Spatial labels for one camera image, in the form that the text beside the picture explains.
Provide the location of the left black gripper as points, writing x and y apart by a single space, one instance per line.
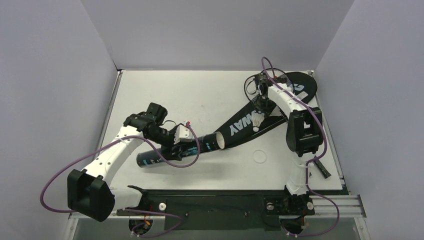
178 151

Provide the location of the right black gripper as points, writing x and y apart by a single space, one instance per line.
262 103

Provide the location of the white shuttlecock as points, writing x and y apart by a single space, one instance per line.
257 120

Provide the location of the black shuttlecock tube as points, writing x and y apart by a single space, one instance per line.
208 143

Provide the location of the translucent tube lid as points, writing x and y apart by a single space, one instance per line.
259 156

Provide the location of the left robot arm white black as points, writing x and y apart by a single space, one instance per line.
89 190

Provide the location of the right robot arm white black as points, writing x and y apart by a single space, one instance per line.
304 133

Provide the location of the badminton racket rear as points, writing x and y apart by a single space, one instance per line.
279 77

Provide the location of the black racket bag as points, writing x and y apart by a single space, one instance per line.
238 129

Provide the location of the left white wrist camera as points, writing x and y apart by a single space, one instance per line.
182 134

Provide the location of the black racket handle grip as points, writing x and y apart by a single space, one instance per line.
322 169

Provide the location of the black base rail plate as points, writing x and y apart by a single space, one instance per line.
224 209

